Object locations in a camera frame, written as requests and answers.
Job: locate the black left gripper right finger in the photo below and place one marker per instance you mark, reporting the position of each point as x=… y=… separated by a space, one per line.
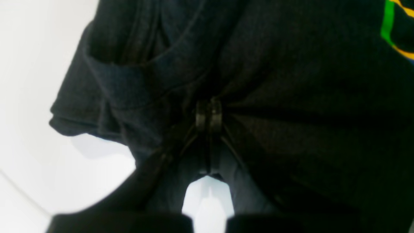
x=268 y=190

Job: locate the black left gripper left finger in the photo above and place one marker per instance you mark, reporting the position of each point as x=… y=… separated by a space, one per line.
x=151 y=199

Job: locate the dark grey T-shirt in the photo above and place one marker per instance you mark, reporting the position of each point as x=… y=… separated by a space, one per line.
x=337 y=73

